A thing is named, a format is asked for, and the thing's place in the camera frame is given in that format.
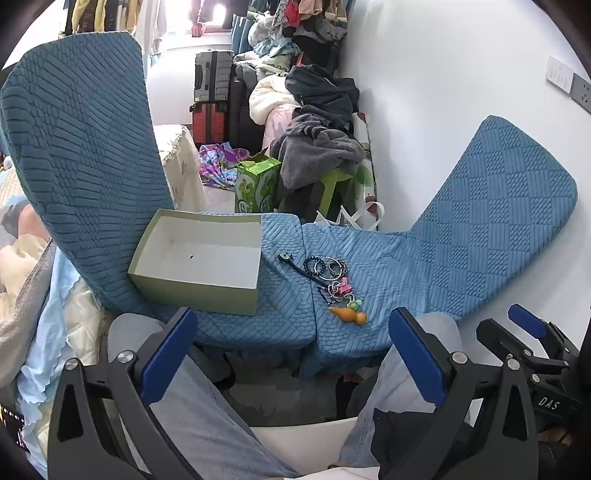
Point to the cream lace cloth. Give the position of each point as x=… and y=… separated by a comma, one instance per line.
x=180, y=166

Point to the grey wall socket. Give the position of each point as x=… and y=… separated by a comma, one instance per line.
x=582, y=93

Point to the person's left leg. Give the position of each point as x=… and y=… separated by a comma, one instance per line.
x=207, y=406

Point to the person's right hand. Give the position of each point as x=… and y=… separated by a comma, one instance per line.
x=556, y=434

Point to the green carton box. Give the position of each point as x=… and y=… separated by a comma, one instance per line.
x=256, y=187

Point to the white seat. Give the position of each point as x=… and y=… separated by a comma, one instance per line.
x=300, y=438

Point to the hanging clothes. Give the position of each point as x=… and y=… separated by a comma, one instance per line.
x=115, y=16

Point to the small green charm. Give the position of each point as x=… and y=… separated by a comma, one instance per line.
x=353, y=304

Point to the orange carrot hair clip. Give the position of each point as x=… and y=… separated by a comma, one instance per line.
x=348, y=314

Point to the white printed bag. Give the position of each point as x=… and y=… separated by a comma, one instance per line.
x=367, y=184

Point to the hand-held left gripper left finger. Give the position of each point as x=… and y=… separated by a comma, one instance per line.
x=168, y=355

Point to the green plastic stool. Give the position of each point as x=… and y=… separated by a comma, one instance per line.
x=334, y=191

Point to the purple patterned cloth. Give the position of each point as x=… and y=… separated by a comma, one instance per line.
x=221, y=164

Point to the pile of mixed clothes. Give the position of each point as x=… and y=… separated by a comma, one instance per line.
x=300, y=32

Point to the light blue blanket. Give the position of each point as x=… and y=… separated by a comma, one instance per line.
x=60, y=323

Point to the dark blue jacket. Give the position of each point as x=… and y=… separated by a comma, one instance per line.
x=323, y=94

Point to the pale green box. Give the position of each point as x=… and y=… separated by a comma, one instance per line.
x=198, y=265

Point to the pink hair clip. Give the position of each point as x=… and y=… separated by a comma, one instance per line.
x=345, y=288

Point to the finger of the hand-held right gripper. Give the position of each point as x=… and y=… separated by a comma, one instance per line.
x=526, y=321
x=503, y=344

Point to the white wall switch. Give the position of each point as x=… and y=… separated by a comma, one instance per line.
x=560, y=74

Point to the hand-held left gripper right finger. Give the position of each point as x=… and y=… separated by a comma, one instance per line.
x=415, y=355

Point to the grey fleece clothing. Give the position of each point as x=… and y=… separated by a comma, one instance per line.
x=314, y=147

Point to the black headband green flower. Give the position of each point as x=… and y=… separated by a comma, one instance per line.
x=295, y=266

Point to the white puffy jacket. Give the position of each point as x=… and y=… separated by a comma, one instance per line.
x=270, y=99

